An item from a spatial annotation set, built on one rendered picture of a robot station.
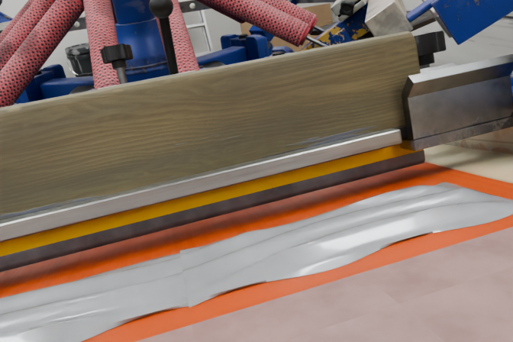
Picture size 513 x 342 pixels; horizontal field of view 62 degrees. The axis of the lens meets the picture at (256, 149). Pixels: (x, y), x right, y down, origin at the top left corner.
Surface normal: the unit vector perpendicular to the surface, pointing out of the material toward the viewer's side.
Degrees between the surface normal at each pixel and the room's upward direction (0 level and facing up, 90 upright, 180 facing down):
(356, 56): 74
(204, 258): 16
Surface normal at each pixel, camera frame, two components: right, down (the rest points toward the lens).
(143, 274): -0.11, -0.77
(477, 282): -0.19, -0.97
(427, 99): 0.22, 0.11
